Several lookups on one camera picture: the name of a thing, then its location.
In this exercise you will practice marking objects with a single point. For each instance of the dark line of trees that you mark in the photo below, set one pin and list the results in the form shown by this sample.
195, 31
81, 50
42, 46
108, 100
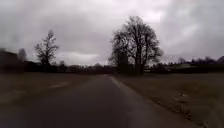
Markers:
83, 69

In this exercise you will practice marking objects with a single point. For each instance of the large bare tree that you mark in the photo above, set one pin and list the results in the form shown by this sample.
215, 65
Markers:
138, 50

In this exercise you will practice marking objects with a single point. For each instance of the dark asphalt road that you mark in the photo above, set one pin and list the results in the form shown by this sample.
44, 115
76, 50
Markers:
96, 103

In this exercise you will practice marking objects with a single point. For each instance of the dry grass verge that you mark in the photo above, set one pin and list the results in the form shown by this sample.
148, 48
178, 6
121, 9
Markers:
173, 90

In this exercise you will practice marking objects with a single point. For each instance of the slender bare tree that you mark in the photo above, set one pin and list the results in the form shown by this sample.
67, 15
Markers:
46, 50

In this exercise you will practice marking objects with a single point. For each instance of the pale low building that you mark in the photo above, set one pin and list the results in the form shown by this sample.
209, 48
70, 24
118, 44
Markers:
180, 66

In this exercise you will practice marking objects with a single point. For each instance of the brownish grass field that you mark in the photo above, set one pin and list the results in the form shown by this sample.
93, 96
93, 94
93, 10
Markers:
33, 83

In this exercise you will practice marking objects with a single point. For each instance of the small bare tree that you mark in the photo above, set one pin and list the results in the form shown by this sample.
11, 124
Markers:
22, 55

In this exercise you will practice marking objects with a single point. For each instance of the dark building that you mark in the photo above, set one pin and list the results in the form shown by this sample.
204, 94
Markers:
8, 60

